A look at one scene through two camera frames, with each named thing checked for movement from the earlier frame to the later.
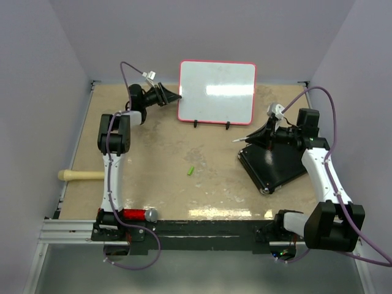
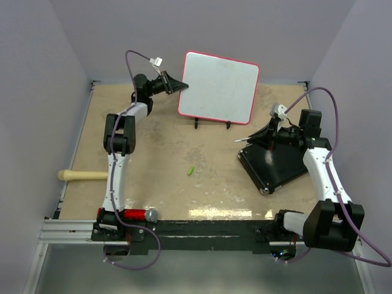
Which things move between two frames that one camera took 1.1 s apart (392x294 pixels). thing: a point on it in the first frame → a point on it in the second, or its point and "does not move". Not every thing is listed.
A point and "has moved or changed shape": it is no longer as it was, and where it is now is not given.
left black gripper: x=163 y=95 → x=172 y=85
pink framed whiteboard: x=216 y=92 has moved or changed shape
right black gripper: x=263 y=137 does not move
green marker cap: x=190 y=171 does not move
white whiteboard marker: x=240 y=139 does not move
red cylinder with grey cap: x=148 y=214 does not move
